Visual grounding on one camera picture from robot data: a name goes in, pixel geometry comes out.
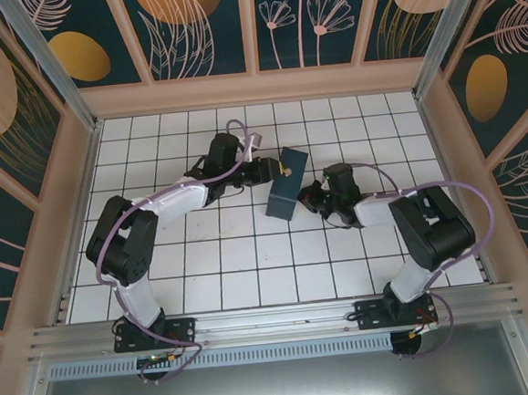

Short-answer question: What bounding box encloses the blue starry print tin box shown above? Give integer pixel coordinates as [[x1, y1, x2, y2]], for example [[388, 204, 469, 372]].
[[259, 144, 316, 223]]

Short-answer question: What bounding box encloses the grey metal sheet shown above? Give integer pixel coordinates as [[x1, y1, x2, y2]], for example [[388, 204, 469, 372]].
[[12, 340, 528, 395]]

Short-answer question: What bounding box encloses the small green circuit board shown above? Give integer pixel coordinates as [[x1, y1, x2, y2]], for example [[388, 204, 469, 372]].
[[138, 351, 181, 369]]

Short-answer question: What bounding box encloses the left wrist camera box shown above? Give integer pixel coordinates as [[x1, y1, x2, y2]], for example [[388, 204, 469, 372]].
[[240, 132, 264, 161]]

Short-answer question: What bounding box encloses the long aluminium mounting rail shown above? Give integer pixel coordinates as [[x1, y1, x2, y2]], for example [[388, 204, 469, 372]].
[[24, 282, 528, 363]]

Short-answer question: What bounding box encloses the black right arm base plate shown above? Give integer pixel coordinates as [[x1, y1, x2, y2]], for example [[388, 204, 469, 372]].
[[353, 294, 440, 333]]

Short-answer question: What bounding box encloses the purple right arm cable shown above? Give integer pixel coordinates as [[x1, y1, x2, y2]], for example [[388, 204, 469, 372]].
[[350, 151, 508, 364]]

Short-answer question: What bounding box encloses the grey slotted cable duct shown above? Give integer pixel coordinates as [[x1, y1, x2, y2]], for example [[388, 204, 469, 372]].
[[46, 333, 394, 380]]

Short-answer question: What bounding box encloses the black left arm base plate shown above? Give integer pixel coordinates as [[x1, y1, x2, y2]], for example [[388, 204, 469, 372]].
[[112, 316, 199, 355]]

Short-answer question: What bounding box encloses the aluminium frame post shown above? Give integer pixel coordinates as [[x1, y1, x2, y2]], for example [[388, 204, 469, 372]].
[[0, 0, 104, 137], [405, 0, 488, 99]]

